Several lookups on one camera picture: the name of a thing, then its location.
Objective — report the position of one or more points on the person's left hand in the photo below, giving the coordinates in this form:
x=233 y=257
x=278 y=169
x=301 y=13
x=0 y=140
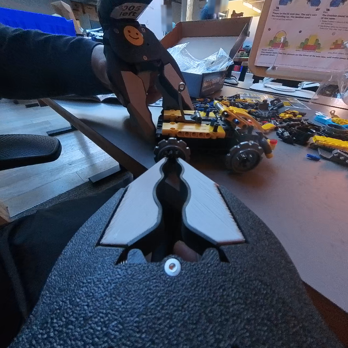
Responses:
x=99 y=65

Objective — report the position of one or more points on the wooden post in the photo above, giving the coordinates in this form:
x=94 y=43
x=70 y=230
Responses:
x=4 y=214

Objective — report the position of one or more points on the clear plastic bag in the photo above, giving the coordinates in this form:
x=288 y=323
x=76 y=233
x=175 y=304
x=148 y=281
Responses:
x=331 y=87

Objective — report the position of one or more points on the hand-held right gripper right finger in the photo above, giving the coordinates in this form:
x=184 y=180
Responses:
x=209 y=214

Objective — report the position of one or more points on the crinkled clear plastic wrap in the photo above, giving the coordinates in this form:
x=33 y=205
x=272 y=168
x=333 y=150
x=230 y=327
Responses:
x=201 y=61

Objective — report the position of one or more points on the yellow and black sticker sheet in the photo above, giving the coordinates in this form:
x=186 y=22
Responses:
x=296 y=103

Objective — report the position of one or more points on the blue brick separator tool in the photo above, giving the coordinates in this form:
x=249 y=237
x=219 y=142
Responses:
x=322 y=119

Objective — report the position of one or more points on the wooden display board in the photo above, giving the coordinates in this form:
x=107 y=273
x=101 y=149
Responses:
x=252 y=40

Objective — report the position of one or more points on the yellow rectangular panel piece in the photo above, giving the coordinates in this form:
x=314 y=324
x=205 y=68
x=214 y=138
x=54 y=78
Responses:
x=329 y=142

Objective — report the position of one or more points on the yellow curved panel piece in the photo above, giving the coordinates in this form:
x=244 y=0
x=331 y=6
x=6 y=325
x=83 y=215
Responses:
x=268 y=127

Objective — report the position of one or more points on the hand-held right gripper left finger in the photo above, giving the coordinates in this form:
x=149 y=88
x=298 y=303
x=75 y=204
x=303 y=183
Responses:
x=133 y=214

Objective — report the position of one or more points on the dark building kit box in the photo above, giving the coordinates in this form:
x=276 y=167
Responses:
x=195 y=80

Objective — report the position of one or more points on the blue connector pin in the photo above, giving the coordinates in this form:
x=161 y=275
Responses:
x=312 y=157

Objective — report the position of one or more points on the yellow toy brick car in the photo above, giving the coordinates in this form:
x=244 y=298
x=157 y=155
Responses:
x=190 y=130

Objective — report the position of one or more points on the silver monitor stand base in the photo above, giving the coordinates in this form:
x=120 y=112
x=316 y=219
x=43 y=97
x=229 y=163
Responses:
x=272 y=88

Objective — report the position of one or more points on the grey wheel hub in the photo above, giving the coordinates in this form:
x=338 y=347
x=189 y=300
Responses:
x=335 y=129

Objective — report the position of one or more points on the black chair armrest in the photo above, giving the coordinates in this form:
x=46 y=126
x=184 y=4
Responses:
x=27 y=149

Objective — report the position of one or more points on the blue plastic container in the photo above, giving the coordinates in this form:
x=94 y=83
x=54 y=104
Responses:
x=35 y=21

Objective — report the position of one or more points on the grey curved panel piece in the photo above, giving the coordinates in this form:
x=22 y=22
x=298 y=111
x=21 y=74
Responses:
x=337 y=157

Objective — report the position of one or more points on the pile of small brick parts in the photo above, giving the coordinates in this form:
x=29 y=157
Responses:
x=258 y=111

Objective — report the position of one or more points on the brown cardboard box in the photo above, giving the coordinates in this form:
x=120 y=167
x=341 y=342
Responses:
x=65 y=13

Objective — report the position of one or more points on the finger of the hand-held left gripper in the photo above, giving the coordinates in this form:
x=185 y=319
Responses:
x=137 y=103
x=176 y=87

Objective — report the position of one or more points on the printed paper sheet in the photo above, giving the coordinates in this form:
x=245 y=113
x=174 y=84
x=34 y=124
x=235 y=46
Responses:
x=304 y=32

